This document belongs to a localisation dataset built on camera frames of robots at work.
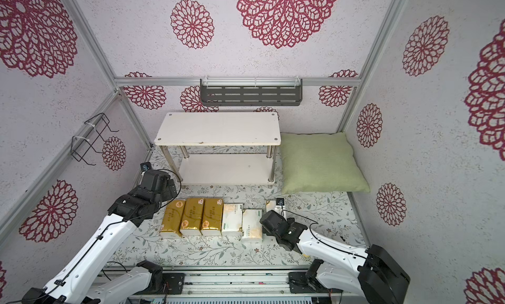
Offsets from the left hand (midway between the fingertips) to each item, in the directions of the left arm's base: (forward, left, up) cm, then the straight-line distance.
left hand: (159, 189), depth 76 cm
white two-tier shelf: (+43, -17, -23) cm, 51 cm away
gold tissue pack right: (-6, -19, -14) cm, 24 cm away
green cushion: (+21, -70, -11) cm, 74 cm away
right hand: (-6, -45, -16) cm, 48 cm away
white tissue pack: (-5, -27, -17) cm, 33 cm away
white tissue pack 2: (-9, -36, -16) cm, 41 cm away
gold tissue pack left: (-6, -2, -14) cm, 16 cm away
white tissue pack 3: (-1, -44, -13) cm, 46 cm away
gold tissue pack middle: (-5, -11, -14) cm, 18 cm away
